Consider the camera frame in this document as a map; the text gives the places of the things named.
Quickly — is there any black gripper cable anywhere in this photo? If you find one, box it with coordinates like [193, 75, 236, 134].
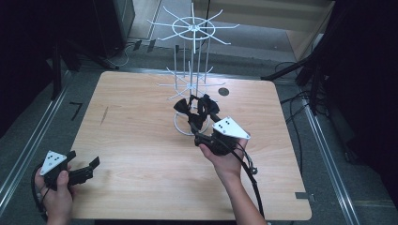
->
[30, 163, 48, 223]
[215, 135, 267, 219]

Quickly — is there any thin cable with metal connector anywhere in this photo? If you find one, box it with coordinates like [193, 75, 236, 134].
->
[235, 146, 259, 176]

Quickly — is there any black stand leg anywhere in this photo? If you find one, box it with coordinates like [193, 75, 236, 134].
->
[260, 52, 317, 83]

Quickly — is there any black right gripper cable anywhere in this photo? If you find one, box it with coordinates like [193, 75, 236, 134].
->
[215, 135, 267, 219]

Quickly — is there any person's left hand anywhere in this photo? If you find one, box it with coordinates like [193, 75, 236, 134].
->
[34, 165, 78, 225]

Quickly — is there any black floor cable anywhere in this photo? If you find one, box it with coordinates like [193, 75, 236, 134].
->
[275, 60, 329, 167]

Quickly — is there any metal floor rail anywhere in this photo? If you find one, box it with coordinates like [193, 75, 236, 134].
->
[0, 69, 71, 207]
[301, 93, 360, 225]

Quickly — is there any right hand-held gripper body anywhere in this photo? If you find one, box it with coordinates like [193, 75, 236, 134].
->
[193, 116, 252, 157]

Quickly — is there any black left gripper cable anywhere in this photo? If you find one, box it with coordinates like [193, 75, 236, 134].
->
[30, 163, 48, 223]

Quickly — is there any black cabinet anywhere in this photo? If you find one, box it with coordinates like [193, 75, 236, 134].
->
[92, 0, 136, 59]

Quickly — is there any white wire display rack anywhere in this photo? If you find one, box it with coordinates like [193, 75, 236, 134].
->
[145, 2, 240, 137]

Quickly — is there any grey tape strip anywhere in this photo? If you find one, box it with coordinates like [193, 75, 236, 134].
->
[295, 191, 316, 202]

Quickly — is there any person's right hand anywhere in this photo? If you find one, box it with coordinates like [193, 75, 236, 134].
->
[198, 137, 250, 186]

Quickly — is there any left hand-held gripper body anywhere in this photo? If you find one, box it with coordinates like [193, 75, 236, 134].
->
[38, 150, 95, 192]

